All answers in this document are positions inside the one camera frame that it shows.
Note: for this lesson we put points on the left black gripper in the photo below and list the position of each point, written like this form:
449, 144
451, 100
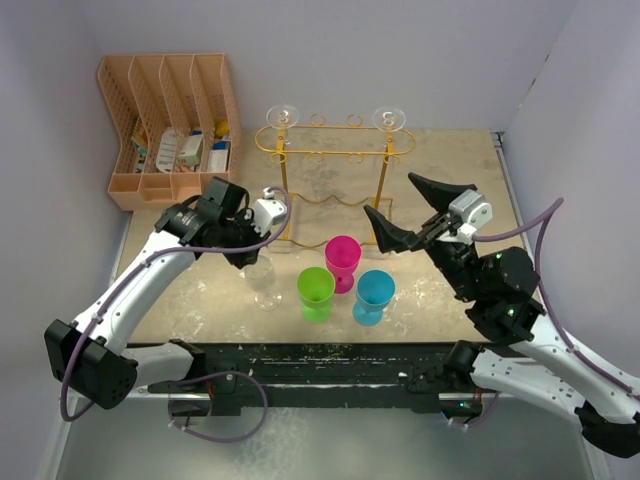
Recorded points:
240, 259

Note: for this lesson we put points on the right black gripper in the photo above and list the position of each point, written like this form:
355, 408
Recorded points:
389, 236

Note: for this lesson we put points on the tall clear flute glass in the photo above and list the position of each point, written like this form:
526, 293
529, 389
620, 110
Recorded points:
389, 120

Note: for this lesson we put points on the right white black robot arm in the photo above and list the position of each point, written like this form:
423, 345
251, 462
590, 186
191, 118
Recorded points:
566, 377

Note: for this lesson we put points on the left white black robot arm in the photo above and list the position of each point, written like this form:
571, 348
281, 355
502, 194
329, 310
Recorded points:
90, 355

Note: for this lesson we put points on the short clear wine glass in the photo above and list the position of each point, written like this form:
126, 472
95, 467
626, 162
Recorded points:
261, 278

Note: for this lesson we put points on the white blue box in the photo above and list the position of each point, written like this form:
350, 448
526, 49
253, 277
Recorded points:
219, 157

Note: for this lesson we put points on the pink plastic goblet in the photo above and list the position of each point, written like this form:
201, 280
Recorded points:
342, 257

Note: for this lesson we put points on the blue plastic goblet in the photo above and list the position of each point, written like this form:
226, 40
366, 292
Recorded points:
375, 290

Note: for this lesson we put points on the white medicine box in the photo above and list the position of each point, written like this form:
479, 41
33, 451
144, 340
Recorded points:
190, 154

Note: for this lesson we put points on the green plastic goblet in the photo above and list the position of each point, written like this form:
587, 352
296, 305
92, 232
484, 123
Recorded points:
316, 287

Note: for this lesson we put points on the yellow bottle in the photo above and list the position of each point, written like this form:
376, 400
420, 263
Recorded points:
222, 128

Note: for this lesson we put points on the white paper card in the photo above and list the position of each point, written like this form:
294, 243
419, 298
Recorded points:
165, 157

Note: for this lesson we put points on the peach plastic file organizer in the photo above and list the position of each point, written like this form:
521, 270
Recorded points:
189, 92

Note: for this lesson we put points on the colourful booklet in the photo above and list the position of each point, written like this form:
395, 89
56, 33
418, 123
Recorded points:
140, 143

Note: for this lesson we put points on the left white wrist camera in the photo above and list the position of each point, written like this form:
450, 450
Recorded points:
268, 211

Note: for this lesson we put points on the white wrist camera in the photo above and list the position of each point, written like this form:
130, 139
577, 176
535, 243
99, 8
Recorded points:
268, 211
472, 209

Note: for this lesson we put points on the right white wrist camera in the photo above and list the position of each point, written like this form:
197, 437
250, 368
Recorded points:
472, 209

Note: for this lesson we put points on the gold wire glass rack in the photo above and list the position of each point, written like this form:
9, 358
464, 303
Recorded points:
267, 141

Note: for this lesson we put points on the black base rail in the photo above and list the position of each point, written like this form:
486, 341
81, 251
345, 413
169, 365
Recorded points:
411, 376

